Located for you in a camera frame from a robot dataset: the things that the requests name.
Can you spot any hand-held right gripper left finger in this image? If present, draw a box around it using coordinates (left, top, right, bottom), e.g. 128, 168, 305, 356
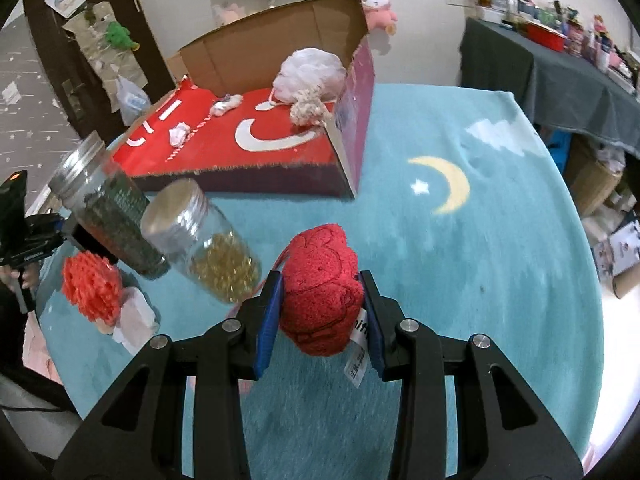
52, 270, 286, 480

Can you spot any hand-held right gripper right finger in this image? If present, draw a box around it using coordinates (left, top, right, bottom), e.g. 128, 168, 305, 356
357, 270, 586, 480

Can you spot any red plush toy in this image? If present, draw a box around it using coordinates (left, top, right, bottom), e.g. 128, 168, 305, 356
225, 225, 373, 391

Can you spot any orange knitted sponge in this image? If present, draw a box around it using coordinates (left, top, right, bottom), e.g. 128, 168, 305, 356
61, 252, 124, 323

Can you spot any cream crochet scrunchie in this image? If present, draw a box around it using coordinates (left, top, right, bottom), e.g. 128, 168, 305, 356
291, 89, 332, 125

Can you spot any white plush keychain with bow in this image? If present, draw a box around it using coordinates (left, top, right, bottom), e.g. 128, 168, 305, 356
210, 94, 244, 117

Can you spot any white mesh bath pouf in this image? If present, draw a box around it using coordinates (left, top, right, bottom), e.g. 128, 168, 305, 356
272, 48, 349, 106

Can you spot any cardboard box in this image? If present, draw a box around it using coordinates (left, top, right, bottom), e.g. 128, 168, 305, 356
112, 0, 377, 200

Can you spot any glass jar of gold beads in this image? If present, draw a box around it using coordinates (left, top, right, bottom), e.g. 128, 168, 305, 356
141, 178, 262, 305

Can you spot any large glass jar metal lid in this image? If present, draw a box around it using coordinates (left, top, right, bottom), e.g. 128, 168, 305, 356
48, 131, 171, 281

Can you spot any teal plush blanket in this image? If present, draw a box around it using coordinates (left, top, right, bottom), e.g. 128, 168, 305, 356
37, 82, 606, 480

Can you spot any pink cloth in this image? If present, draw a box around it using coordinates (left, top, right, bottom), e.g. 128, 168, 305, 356
22, 310, 66, 386

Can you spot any clear plastic bag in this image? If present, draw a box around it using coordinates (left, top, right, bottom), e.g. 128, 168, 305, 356
115, 75, 152, 126

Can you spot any brown door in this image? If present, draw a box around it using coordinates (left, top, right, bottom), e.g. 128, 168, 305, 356
22, 0, 176, 171

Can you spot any red printed cardboard liner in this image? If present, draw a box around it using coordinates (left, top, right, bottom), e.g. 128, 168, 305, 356
114, 87, 337, 177

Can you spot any beige hanging organizer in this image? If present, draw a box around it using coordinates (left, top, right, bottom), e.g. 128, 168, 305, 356
62, 2, 148, 111

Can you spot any green plush toy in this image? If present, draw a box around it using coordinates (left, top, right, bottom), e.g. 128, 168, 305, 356
104, 21, 140, 52

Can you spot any printed white carton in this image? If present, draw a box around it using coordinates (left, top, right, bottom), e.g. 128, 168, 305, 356
592, 217, 640, 301

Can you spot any grey cloth covered table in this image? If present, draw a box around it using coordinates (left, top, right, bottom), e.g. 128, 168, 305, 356
459, 17, 640, 161

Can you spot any pink pig plush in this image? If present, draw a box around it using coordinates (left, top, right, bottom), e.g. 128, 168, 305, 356
212, 2, 247, 26

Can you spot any pink fox plush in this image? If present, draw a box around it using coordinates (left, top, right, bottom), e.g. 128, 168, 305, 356
357, 0, 399, 36

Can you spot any red basin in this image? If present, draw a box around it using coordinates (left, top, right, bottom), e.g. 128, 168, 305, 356
525, 21, 568, 52

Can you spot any row of toiletry bottles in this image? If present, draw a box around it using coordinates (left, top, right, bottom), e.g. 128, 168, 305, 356
462, 0, 640, 96

